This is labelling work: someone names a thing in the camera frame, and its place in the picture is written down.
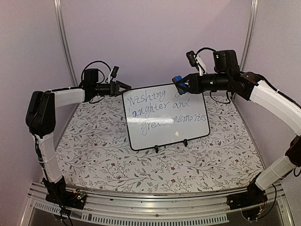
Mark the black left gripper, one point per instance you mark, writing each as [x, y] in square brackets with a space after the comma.
[114, 90]

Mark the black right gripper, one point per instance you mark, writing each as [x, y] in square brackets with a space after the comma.
[194, 86]

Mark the blue whiteboard eraser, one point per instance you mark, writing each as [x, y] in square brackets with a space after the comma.
[179, 85]

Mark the white whiteboard black frame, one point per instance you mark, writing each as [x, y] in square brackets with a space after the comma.
[159, 115]

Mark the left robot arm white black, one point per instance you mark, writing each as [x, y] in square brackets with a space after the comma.
[41, 116]

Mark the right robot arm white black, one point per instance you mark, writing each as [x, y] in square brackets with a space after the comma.
[252, 87]

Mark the floral patterned table mat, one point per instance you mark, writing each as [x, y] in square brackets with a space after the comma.
[94, 152]

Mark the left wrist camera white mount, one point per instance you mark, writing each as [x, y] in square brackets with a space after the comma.
[112, 74]

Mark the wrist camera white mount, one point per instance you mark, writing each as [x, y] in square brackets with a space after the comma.
[196, 61]
[112, 74]

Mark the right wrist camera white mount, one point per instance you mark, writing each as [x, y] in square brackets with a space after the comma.
[196, 61]

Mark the black wire whiteboard stand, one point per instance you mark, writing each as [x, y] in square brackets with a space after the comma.
[156, 148]

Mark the left aluminium frame post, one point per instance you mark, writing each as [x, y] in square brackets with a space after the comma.
[64, 41]

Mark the aluminium frame post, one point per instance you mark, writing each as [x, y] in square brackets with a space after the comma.
[249, 34]
[64, 41]

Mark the right aluminium frame post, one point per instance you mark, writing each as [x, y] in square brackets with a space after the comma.
[249, 34]

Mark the front aluminium rail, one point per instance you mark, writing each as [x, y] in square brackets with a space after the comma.
[109, 208]

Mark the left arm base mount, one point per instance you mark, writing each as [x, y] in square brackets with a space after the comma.
[73, 199]

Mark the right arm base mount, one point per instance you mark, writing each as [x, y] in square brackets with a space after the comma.
[253, 199]

